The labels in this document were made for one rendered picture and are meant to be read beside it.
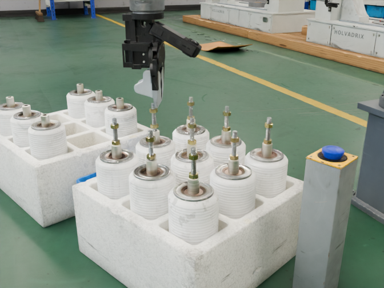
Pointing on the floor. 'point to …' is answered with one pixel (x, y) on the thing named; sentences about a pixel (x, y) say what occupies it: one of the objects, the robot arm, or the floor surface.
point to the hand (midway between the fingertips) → (159, 102)
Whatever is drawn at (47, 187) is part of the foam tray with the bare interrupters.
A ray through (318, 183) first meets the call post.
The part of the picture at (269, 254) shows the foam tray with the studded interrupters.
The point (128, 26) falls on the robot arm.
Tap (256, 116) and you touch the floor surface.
